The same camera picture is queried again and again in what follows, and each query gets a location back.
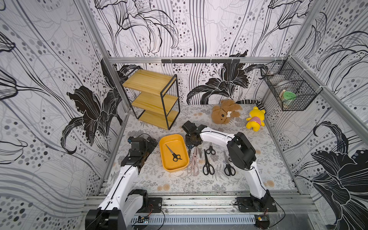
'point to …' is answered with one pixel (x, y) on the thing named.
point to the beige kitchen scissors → (199, 147)
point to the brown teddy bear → (222, 115)
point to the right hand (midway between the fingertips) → (190, 140)
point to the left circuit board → (145, 220)
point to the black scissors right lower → (229, 169)
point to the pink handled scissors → (193, 166)
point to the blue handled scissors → (189, 147)
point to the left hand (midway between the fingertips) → (155, 146)
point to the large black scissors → (208, 168)
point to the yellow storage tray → (177, 143)
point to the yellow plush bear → (256, 119)
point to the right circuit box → (262, 221)
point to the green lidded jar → (289, 96)
